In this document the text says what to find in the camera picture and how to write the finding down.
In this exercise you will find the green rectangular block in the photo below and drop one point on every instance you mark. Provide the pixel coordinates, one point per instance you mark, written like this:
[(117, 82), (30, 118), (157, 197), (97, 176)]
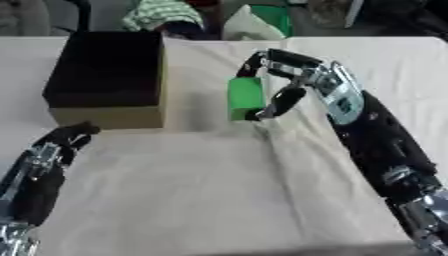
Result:
[(245, 97)]

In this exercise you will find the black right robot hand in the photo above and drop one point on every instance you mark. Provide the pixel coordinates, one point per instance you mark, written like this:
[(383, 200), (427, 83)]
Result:
[(284, 96)]

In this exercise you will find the person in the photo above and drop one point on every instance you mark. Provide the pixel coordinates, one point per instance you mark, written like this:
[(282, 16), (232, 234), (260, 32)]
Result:
[(166, 18)]

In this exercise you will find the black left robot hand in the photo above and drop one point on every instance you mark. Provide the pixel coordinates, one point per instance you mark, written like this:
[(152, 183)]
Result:
[(69, 136)]

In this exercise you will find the tan cardboard box black inside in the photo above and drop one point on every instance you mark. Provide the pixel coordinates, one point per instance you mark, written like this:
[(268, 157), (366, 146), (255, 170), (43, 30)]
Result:
[(108, 80)]

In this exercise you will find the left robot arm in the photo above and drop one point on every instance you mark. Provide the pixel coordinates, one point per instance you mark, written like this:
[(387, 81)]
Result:
[(32, 186)]

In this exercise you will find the black chair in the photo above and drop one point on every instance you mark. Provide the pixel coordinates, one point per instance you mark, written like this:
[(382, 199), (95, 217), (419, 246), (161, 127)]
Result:
[(79, 15)]

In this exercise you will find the green bag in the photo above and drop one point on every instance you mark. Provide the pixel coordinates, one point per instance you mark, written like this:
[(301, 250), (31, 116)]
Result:
[(277, 16)]

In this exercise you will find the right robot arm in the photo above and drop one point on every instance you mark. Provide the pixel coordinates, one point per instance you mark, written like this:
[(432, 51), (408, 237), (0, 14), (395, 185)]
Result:
[(373, 140)]

